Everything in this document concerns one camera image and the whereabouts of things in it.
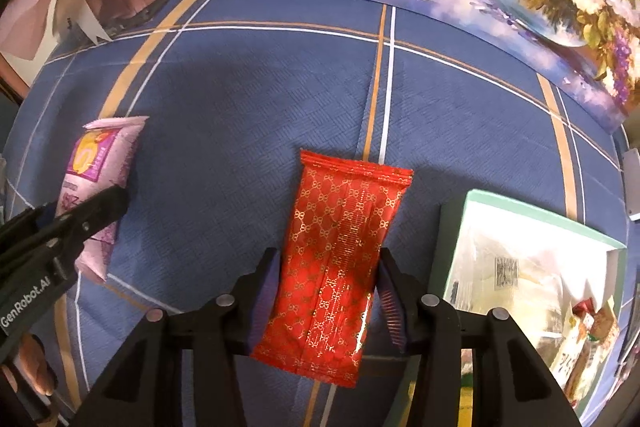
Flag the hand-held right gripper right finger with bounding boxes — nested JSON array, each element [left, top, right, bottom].
[[377, 247, 583, 427]]

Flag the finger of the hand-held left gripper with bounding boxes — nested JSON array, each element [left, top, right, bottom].
[[47, 185, 131, 258], [0, 204, 56, 253]]

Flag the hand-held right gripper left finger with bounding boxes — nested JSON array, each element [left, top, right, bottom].
[[70, 247, 281, 427]]

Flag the pink snack packet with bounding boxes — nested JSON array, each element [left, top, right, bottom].
[[52, 116, 150, 283]]

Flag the red gold-patterned snack packet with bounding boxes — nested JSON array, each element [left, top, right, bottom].
[[249, 149, 415, 389]]

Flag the white tray with teal rim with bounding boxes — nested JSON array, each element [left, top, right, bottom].
[[395, 189, 628, 427]]

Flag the clear bun packet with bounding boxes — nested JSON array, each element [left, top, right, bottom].
[[450, 227, 576, 338]]

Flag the small red snack packet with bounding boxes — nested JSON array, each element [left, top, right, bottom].
[[570, 297, 598, 323]]

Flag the yellow cake packet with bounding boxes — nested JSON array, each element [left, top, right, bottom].
[[550, 324, 621, 408]]

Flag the person's left hand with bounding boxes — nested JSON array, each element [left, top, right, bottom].
[[0, 332, 60, 413]]

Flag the blue plaid bed sheet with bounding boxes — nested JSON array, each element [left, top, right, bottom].
[[0, 0, 631, 427]]

